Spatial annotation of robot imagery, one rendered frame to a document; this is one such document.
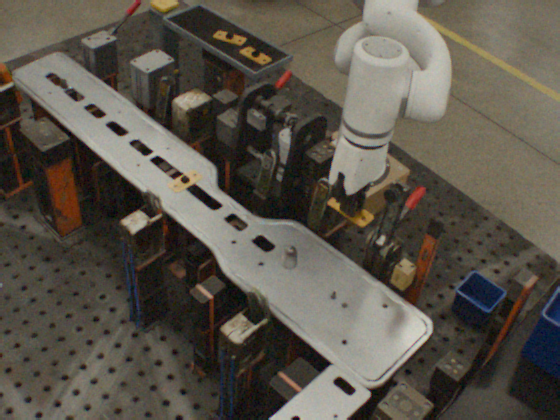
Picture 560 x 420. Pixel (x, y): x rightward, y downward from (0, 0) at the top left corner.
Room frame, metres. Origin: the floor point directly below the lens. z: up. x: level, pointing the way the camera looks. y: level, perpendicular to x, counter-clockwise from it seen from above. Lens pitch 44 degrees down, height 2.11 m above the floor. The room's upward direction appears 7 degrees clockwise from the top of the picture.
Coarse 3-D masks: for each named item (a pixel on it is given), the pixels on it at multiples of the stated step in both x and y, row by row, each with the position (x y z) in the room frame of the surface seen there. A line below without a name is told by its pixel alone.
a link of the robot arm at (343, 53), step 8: (352, 0) 1.33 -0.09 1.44; (360, 0) 1.33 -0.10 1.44; (360, 8) 1.34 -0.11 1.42; (360, 24) 1.50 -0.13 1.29; (344, 32) 1.56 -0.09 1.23; (352, 32) 1.51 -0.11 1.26; (360, 32) 1.46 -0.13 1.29; (344, 40) 1.52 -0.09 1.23; (352, 40) 1.49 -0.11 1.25; (336, 48) 1.54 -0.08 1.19; (344, 48) 1.50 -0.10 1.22; (352, 48) 1.47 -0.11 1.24; (336, 56) 1.52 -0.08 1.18; (344, 56) 1.49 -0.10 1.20; (352, 56) 1.47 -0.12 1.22; (336, 64) 1.51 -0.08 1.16; (344, 64) 1.49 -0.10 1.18; (344, 72) 1.51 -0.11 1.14
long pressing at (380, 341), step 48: (48, 96) 1.46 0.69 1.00; (96, 96) 1.48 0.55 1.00; (96, 144) 1.28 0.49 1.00; (144, 144) 1.31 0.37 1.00; (240, 240) 1.02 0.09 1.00; (288, 240) 1.03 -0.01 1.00; (240, 288) 0.89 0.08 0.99; (288, 288) 0.90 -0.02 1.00; (336, 288) 0.91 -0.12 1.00; (384, 288) 0.92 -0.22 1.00; (336, 336) 0.79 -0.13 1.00; (384, 336) 0.80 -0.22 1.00; (384, 384) 0.70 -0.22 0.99
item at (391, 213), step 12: (396, 180) 1.03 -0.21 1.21; (384, 192) 1.00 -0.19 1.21; (396, 192) 1.00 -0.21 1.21; (408, 192) 1.01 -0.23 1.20; (384, 204) 1.01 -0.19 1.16; (396, 204) 1.01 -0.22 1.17; (384, 216) 1.01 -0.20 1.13; (396, 216) 0.99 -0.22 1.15; (384, 228) 1.00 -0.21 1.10; (396, 228) 1.00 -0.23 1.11; (372, 240) 1.00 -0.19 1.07
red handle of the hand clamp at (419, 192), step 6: (420, 186) 1.10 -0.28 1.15; (414, 192) 1.08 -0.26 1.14; (420, 192) 1.08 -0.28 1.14; (408, 198) 1.07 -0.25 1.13; (414, 198) 1.07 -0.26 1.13; (420, 198) 1.07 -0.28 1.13; (408, 204) 1.06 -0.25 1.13; (414, 204) 1.06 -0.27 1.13; (408, 210) 1.05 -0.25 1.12; (402, 216) 1.04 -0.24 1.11; (384, 234) 1.01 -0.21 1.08; (378, 240) 1.00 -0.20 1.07; (384, 240) 1.00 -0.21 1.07; (378, 246) 0.99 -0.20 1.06
